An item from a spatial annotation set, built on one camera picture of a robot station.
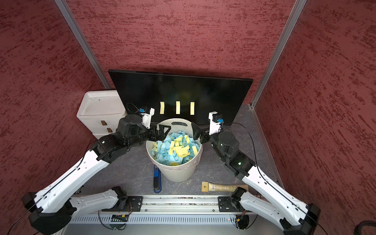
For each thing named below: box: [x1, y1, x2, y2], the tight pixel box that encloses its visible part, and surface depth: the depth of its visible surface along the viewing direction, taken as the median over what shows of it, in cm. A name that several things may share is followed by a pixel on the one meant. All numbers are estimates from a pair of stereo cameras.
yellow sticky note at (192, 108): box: [189, 101, 195, 116], surface depth 74 cm
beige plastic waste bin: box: [146, 117, 203, 183], surface depth 74 cm
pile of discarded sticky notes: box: [150, 130, 200, 166], surface depth 72 cm
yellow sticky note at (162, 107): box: [159, 101, 165, 115], surface depth 74 cm
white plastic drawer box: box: [76, 90, 127, 140], surface depth 88 cm
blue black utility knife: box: [153, 164, 162, 193], surface depth 81 cm
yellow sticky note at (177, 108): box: [175, 100, 181, 115], surface depth 74 cm
